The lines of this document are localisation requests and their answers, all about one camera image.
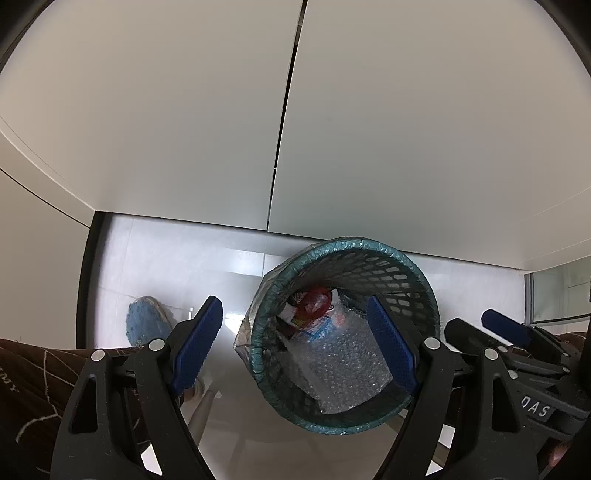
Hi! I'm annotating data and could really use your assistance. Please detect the glass door panel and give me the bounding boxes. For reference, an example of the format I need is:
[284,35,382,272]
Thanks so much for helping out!
[524,263,591,326]

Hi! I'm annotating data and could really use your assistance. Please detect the grey furniture leg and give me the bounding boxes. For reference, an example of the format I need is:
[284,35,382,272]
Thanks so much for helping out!
[182,388,218,446]

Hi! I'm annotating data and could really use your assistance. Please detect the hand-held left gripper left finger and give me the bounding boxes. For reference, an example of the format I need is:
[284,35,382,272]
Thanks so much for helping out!
[48,295,223,480]

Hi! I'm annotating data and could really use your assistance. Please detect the brown patterned pants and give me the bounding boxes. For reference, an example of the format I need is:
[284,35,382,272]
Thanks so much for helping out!
[0,332,591,480]

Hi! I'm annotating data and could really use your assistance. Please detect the red and white wrapper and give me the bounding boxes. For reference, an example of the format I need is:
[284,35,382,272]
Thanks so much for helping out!
[295,286,333,321]

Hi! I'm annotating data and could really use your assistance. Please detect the person's right hand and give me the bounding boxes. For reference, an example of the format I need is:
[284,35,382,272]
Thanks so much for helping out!
[549,440,575,469]

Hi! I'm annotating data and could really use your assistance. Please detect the blue slipper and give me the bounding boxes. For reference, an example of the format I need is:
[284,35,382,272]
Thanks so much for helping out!
[126,296,206,402]

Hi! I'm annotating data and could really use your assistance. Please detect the white cabinet door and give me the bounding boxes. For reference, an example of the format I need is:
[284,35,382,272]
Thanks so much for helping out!
[268,0,591,274]
[0,0,306,232]

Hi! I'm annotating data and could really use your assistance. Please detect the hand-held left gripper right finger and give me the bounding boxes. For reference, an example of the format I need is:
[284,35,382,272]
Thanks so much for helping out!
[366,295,541,480]

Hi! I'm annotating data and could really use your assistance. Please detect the white cabinet side panel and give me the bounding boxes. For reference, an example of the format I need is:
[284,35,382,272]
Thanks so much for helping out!
[0,131,95,344]

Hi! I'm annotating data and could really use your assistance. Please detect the clear bubble wrap sheet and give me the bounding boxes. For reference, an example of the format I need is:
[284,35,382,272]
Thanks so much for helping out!
[277,295,393,414]

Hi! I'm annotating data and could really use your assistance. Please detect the yellow white snack packet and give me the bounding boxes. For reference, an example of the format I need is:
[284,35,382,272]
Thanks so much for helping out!
[277,302,305,329]

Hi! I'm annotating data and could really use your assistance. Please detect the teal mesh waste basket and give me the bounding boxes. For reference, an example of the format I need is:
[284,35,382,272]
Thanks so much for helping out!
[233,237,441,437]

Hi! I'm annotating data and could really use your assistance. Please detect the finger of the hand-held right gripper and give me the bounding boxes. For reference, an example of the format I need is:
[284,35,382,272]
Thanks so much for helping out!
[481,308,583,370]
[443,318,498,370]

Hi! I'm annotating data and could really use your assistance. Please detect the dark mesh trash bin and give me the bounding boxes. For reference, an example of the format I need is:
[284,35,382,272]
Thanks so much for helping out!
[249,237,441,435]

